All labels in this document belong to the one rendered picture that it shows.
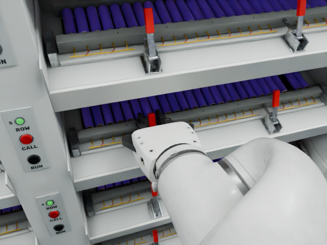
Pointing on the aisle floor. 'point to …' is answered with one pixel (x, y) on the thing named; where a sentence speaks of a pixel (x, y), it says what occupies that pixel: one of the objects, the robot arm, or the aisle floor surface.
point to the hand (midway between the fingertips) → (151, 122)
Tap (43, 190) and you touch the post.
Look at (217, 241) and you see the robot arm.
